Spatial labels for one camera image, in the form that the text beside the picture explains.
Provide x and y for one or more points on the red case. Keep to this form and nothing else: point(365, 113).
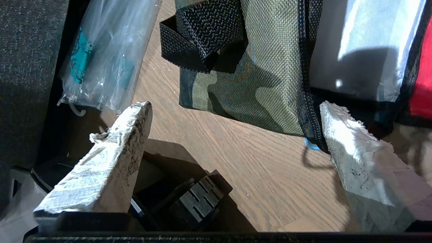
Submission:
point(423, 74)

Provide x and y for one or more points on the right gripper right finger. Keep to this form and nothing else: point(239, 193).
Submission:
point(364, 168)

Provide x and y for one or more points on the black ribbed plastic block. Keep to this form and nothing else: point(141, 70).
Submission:
point(199, 202)

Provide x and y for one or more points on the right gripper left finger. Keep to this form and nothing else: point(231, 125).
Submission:
point(111, 162)

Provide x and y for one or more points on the dark grey fabric sofa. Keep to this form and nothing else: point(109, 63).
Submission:
point(23, 84)

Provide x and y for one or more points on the clear plastic bag teal print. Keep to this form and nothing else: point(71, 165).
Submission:
point(104, 54)

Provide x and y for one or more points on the camouflage fabric bag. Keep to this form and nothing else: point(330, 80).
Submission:
point(270, 74)

